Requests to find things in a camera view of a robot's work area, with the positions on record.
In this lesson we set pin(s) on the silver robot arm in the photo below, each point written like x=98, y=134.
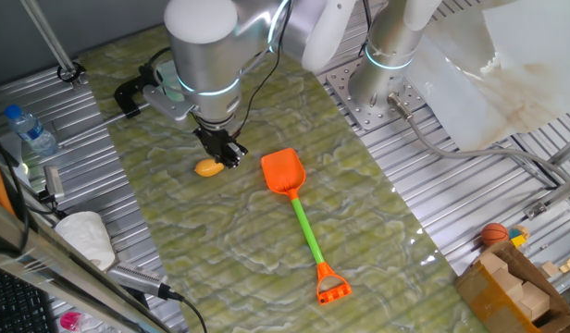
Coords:
x=206, y=55

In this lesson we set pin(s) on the black C-clamp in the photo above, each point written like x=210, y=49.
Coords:
x=125, y=94

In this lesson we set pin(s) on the black keyboard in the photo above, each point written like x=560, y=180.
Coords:
x=14, y=305

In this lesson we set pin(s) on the yellow toy mango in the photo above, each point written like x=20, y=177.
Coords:
x=208, y=168

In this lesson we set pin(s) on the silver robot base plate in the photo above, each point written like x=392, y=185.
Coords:
x=373, y=115

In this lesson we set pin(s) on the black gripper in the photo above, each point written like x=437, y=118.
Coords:
x=215, y=141

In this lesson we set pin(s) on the yellow toy block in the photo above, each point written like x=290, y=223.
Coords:
x=518, y=241

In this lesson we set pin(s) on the aluminium bar with bracket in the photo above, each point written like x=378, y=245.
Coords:
x=558, y=194

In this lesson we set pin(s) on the small toy basketball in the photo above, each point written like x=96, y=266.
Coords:
x=494, y=234

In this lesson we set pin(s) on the orange green toy shovel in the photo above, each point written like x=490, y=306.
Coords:
x=282, y=173

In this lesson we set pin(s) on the green marble pattern mat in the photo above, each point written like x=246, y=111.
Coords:
x=197, y=240

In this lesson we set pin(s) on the clear water bottle blue cap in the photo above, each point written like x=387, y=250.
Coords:
x=33, y=134

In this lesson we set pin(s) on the aluminium frame bar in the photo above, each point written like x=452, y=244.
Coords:
x=58, y=273

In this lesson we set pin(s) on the light wooden block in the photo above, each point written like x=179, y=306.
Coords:
x=507, y=282
x=535, y=300
x=524, y=230
x=491, y=263

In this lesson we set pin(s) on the metal stand pole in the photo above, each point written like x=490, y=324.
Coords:
x=49, y=41

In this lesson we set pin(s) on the small silver camera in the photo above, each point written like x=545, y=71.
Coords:
x=53, y=181

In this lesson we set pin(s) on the blue toy block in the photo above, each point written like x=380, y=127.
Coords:
x=514, y=232

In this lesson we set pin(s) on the pink plastic object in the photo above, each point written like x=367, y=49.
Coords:
x=70, y=320

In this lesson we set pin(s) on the silver grilled camera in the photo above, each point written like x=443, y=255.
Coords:
x=134, y=277

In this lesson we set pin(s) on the white paper sheet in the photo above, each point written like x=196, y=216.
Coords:
x=535, y=32

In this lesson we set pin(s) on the brown cardboard box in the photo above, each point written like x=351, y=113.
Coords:
x=493, y=305

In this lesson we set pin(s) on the white marble pattern sheet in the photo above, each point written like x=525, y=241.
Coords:
x=451, y=102

